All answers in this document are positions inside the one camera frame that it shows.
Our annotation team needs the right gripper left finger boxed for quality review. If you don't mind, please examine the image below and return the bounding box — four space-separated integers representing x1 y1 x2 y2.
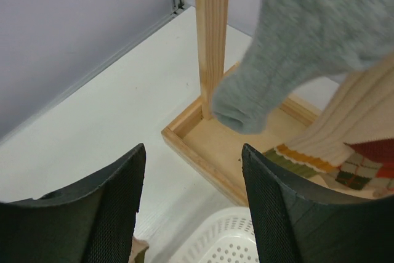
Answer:
1 144 146 263

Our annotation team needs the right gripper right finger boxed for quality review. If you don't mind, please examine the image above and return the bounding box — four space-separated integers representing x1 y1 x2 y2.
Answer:
242 144 393 262

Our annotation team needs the beige striped sock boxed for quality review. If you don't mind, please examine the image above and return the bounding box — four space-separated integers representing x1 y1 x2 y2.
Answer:
264 55 393 178
129 237 149 263

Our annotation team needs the grey sock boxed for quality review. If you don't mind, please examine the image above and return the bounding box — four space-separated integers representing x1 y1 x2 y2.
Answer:
211 0 393 134

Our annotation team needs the white perforated plastic basket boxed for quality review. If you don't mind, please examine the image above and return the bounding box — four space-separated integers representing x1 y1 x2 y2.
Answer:
169 206 259 263

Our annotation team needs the argyle sock left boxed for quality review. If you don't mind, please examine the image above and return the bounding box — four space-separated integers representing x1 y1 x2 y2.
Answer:
323 139 393 199

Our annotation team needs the wooden clothes rack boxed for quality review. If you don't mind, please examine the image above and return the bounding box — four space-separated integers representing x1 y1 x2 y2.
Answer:
161 0 323 206

